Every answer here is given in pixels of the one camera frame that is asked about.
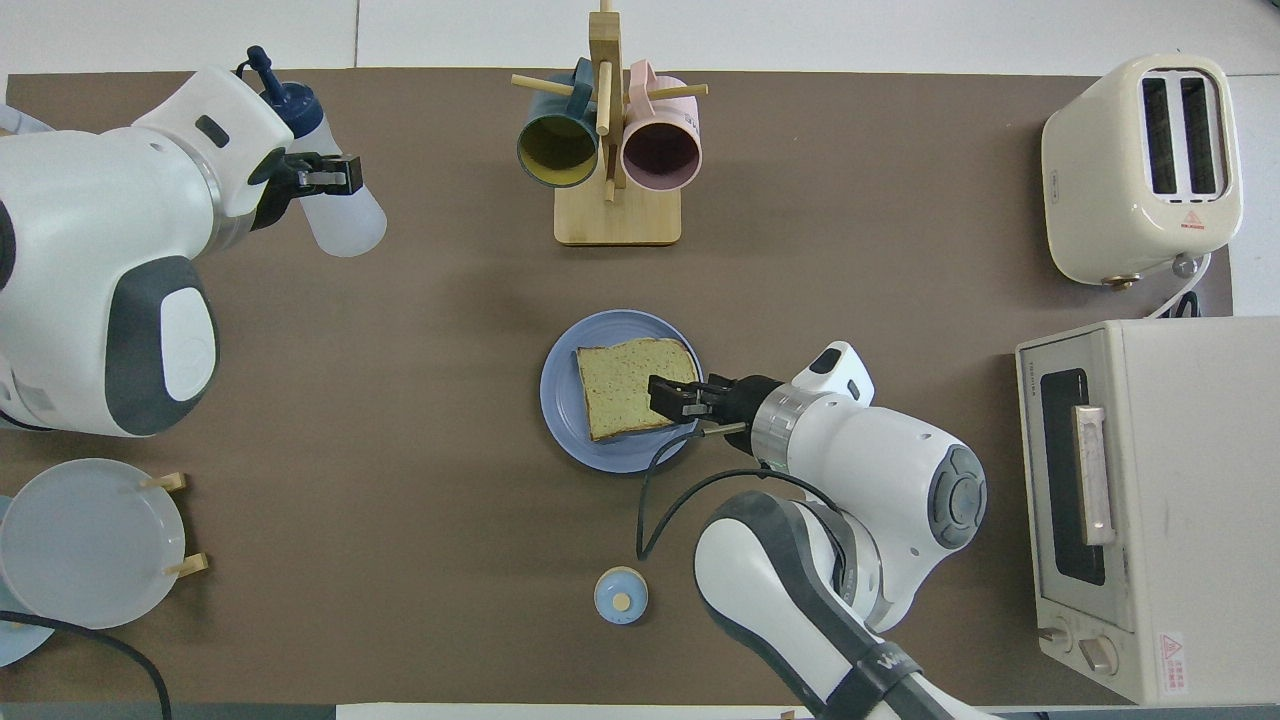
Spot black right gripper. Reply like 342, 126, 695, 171
650, 375, 783, 443

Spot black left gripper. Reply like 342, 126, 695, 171
250, 150, 363, 233

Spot translucent blue-capped seasoning bottle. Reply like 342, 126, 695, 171
237, 45, 388, 258

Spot toasted bread slice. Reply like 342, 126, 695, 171
576, 338, 701, 442

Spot wooden plate rack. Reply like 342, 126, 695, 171
140, 473, 210, 578

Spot grey round plate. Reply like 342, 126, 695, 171
0, 458, 187, 630

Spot light blue round plate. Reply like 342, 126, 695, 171
0, 495, 56, 668

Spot brown table mat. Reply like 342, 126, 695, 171
0, 68, 1233, 706

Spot wooden mug rack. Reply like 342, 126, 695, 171
511, 0, 709, 247

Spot blue service bell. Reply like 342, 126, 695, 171
594, 566, 649, 625

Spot teal mug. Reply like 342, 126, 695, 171
516, 57, 601, 189

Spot pink ribbed mug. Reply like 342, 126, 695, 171
621, 60, 703, 193

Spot cream two-slot toaster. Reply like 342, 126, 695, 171
1041, 53, 1244, 291

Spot white toaster oven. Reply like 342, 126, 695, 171
1015, 318, 1280, 706

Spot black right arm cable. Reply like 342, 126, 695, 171
637, 422, 843, 561

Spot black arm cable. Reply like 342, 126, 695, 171
0, 610, 173, 720
637, 422, 843, 561

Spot white toaster power cable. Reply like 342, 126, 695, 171
1145, 255, 1213, 321

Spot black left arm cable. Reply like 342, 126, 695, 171
0, 610, 173, 720

